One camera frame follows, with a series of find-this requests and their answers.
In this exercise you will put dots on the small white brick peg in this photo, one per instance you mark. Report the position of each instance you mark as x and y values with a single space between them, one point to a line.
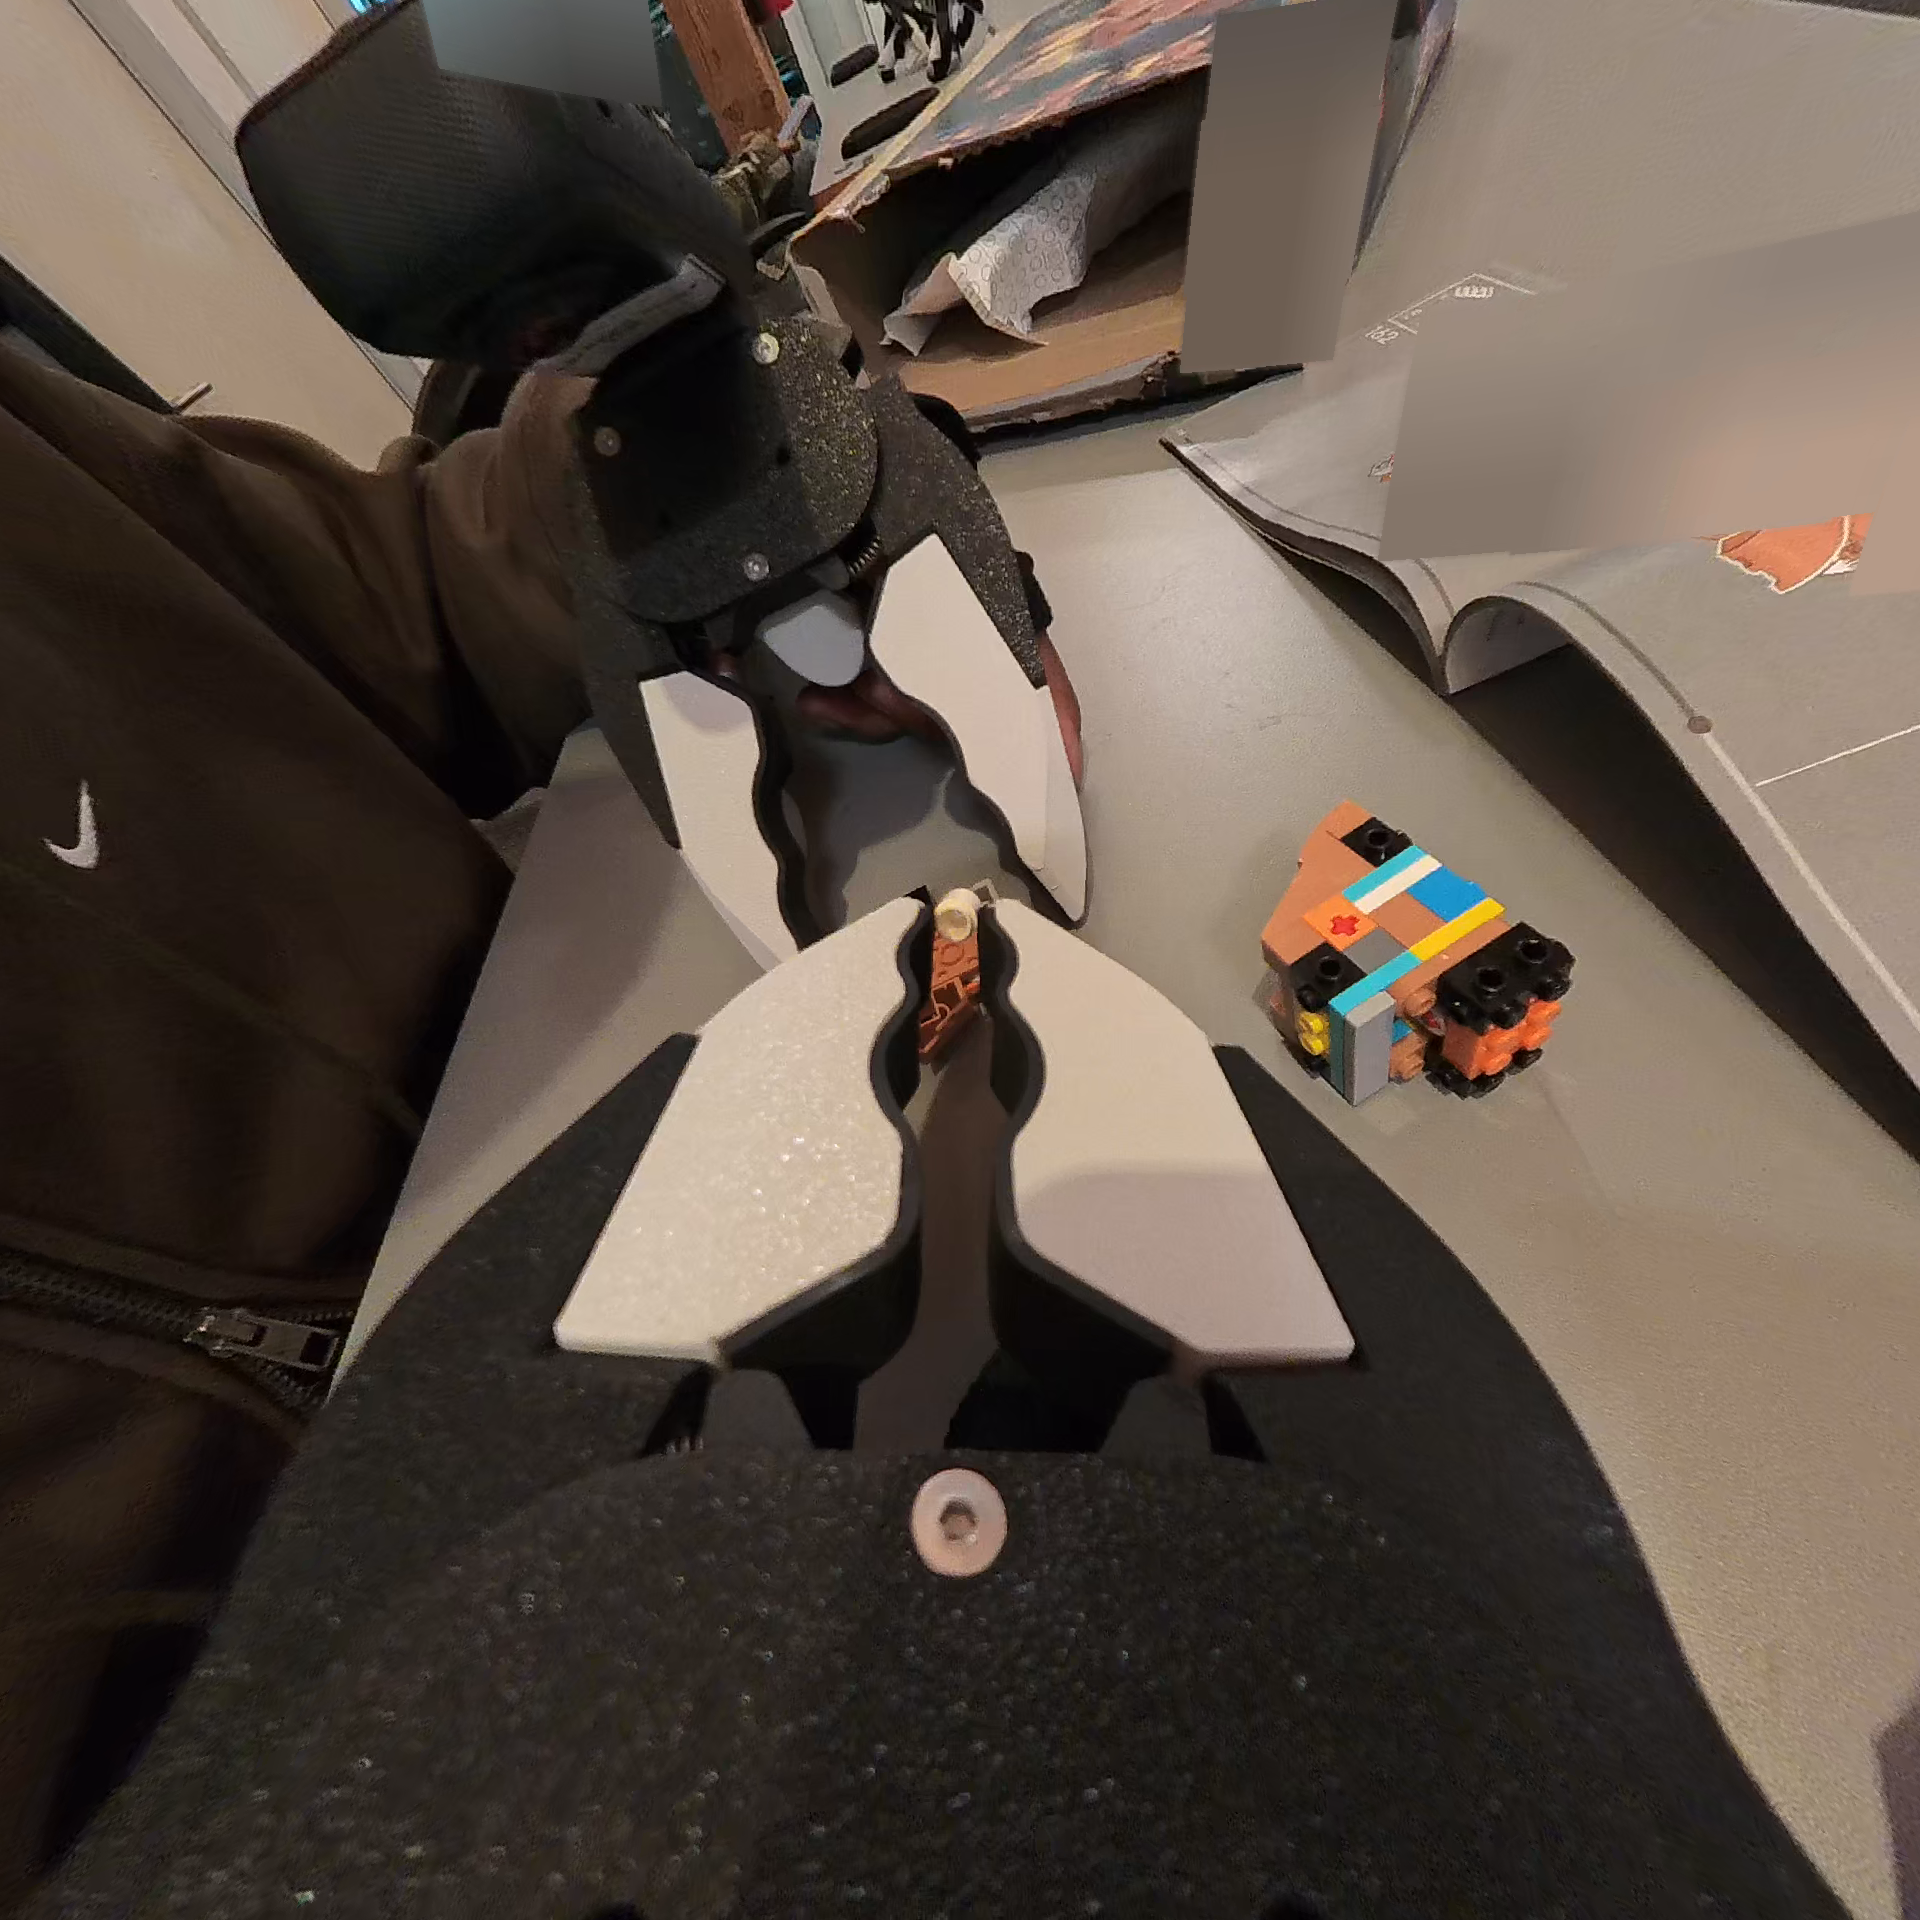
955 910

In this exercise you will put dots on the multicoloured brick model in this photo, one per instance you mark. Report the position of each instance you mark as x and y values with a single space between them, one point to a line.
1412 962

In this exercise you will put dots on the grey desk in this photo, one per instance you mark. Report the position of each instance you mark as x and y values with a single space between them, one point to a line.
1199 719

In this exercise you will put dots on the person's brown jacket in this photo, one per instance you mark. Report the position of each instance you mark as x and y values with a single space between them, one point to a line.
151 1050

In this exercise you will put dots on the cardboard box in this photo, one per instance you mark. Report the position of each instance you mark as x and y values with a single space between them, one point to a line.
1048 393

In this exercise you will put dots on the instruction booklet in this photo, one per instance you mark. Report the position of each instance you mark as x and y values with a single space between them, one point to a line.
1726 842

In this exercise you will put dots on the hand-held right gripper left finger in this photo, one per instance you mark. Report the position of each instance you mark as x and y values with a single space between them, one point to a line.
750 1186

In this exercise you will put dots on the small brown brick assembly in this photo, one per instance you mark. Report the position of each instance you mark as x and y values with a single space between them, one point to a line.
951 996

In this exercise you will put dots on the person's left forearm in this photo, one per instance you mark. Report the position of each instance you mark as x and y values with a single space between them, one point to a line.
450 569

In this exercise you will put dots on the printed paper bag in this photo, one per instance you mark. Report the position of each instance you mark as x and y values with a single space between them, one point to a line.
1035 241

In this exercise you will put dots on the person's left hand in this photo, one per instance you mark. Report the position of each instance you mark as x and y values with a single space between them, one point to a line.
864 713

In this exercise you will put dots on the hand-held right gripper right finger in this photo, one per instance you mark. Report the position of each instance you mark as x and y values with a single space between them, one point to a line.
1170 1200

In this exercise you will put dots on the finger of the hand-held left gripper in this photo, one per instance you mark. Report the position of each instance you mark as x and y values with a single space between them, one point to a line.
989 708
713 783

